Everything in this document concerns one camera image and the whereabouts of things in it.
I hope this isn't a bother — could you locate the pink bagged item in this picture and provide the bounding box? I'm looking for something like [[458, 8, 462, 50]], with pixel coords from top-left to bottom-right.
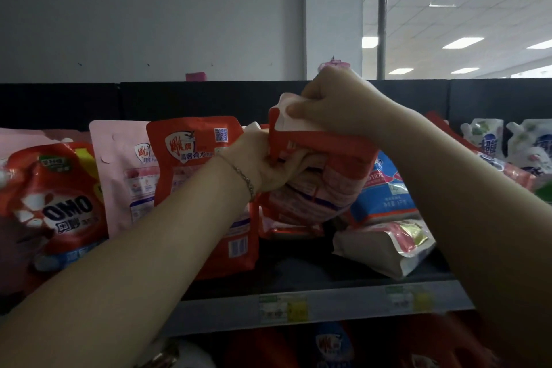
[[318, 57, 351, 72]]

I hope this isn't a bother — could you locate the person's left forearm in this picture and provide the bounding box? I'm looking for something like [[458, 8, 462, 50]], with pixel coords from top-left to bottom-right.
[[0, 156, 258, 368]]

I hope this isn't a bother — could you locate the dark metal shelf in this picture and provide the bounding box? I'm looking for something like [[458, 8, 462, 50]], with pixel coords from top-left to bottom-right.
[[0, 78, 552, 368]]

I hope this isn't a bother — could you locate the person's left hand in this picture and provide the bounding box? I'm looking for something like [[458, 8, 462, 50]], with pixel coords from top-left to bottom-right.
[[217, 124, 328, 205]]

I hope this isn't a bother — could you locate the grey vertical pole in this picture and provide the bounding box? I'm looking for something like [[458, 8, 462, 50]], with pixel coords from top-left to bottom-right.
[[377, 0, 390, 81]]

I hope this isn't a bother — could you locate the person's right forearm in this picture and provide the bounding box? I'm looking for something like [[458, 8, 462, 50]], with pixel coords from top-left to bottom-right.
[[381, 104, 552, 368]]

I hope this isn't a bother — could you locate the blue Diao detergent pouch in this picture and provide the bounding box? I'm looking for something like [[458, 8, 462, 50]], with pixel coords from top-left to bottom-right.
[[343, 151, 420, 227]]

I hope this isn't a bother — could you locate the person's right hand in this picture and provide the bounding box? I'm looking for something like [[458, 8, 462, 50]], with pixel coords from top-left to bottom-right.
[[286, 66, 404, 144]]

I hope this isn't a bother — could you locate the group of Chaoneng floral pouches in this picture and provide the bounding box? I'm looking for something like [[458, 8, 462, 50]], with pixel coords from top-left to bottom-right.
[[332, 111, 552, 280]]

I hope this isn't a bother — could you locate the yellow price label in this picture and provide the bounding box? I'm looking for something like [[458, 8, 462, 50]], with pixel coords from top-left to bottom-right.
[[258, 293, 310, 324], [385, 285, 435, 313]]

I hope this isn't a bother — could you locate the thin chain bracelet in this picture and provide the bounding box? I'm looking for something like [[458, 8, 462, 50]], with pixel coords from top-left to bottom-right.
[[217, 152, 258, 204]]

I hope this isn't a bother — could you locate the white detergent jug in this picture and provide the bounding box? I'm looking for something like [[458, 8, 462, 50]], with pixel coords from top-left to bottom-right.
[[136, 337, 217, 368]]

